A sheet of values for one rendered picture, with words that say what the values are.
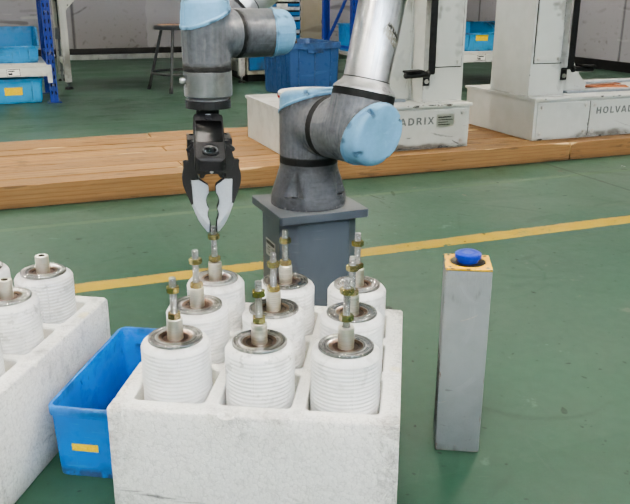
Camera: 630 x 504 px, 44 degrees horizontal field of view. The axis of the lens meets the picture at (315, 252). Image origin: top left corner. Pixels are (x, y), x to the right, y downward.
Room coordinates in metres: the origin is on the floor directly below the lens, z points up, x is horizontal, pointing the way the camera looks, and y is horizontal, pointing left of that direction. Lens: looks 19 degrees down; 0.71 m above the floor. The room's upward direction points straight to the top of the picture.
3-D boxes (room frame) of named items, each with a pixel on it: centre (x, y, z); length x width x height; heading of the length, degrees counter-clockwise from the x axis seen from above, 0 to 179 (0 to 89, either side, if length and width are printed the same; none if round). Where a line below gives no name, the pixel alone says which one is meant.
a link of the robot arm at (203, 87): (1.24, 0.17, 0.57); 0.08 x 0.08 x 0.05
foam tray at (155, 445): (1.09, 0.06, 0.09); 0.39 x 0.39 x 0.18; 83
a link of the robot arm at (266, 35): (1.31, 0.10, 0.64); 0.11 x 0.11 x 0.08; 40
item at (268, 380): (0.97, 0.08, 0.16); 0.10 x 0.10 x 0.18
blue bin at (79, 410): (1.17, 0.33, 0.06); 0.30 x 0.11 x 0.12; 172
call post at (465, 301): (1.13, -0.23, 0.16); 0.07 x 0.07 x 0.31; 83
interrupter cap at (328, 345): (0.96, -0.04, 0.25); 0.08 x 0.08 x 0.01
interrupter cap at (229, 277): (1.22, 0.17, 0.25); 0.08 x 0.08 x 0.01
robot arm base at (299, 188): (1.54, 0.01, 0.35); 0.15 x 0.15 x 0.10
